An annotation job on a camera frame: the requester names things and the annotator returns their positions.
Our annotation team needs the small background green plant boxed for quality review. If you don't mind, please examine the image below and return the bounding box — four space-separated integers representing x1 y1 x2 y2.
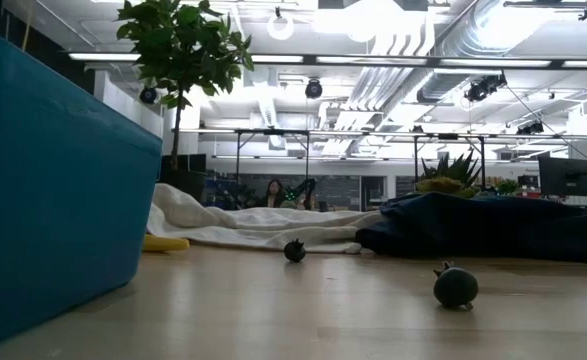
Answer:
495 178 522 196

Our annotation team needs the overhead light bar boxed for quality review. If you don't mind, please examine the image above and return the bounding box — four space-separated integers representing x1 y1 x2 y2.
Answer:
67 51 587 71

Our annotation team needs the person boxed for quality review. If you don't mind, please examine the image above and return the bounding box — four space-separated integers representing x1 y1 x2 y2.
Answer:
260 178 287 209

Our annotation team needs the white ring light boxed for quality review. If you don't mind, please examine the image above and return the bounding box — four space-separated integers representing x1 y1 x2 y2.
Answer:
266 7 296 41

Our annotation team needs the black computer monitor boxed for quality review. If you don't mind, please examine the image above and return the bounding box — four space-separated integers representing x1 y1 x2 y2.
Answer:
538 156 587 198

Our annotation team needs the white checked cloth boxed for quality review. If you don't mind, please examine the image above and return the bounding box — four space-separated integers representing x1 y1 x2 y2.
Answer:
146 182 384 254

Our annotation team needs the black overhead camera cluster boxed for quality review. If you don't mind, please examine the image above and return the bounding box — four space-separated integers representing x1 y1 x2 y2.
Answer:
464 73 508 104

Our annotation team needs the black background workstation frame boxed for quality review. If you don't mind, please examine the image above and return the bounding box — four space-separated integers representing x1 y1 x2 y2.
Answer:
233 128 312 185
412 133 488 191

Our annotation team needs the navy blue cloth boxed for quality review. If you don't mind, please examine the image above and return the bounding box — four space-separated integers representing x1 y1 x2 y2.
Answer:
355 192 587 265

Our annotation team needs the potted succulent plant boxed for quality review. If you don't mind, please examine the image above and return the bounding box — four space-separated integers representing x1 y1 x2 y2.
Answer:
415 149 484 199

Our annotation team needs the leafy green potted plant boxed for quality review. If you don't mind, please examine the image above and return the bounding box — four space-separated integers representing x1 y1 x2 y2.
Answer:
116 0 255 201

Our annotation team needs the small yellow toy pepper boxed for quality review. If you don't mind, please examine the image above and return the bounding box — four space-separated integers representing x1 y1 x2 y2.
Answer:
141 233 191 253

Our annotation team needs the teal plastic tupperware container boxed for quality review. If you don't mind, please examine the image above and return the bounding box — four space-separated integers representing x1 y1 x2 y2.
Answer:
0 24 164 354

